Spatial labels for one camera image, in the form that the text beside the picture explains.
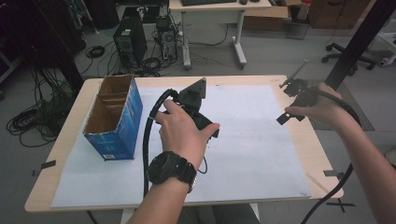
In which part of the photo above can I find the black computer tower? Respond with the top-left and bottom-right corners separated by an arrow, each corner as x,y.
112,16 -> 149,69

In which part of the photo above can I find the coiled black cable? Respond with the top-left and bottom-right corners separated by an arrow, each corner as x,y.
84,45 -> 106,60

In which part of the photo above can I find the black keyboard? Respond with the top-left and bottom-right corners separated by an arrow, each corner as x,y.
180,0 -> 238,7

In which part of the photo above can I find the black wristwatch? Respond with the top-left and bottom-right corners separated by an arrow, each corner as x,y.
147,150 -> 198,194

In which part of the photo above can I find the black smooth cable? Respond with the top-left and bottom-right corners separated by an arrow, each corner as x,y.
300,90 -> 362,224

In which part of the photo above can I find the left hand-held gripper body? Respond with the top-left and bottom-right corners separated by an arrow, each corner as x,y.
169,77 -> 220,139

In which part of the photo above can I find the black metal pole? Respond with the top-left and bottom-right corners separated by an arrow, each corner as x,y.
323,0 -> 396,91

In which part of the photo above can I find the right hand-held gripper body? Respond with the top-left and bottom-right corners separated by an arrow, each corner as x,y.
283,78 -> 318,107

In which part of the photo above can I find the bundle of black cables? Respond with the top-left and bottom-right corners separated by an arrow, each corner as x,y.
5,66 -> 78,148

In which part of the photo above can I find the brown cardboard box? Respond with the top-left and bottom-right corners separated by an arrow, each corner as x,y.
242,5 -> 290,32

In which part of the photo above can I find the white desk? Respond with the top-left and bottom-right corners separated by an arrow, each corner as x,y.
168,0 -> 273,70

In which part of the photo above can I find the person's left hand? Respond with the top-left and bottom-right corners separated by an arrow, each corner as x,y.
154,99 -> 220,171

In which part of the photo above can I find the black tape strip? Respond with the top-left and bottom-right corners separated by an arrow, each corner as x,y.
31,160 -> 57,177
322,169 -> 345,180

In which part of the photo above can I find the white paper mat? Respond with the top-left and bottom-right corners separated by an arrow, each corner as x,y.
50,84 -> 312,209

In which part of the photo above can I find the black corrugated cable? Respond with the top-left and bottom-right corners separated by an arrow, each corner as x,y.
142,88 -> 180,199

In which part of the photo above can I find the wooden cabinet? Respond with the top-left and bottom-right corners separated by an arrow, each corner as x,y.
307,0 -> 372,31

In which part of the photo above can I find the black office chair base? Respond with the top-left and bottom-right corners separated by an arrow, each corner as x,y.
321,42 -> 378,71

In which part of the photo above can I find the open computer tower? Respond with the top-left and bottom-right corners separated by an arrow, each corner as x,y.
154,14 -> 179,62

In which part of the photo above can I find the blue cardboard box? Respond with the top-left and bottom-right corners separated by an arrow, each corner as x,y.
82,74 -> 144,161

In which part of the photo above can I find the thin black wire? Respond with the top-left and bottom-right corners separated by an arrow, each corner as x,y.
197,156 -> 208,175

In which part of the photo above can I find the person's right hand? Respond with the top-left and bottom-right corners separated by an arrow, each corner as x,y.
284,82 -> 353,130

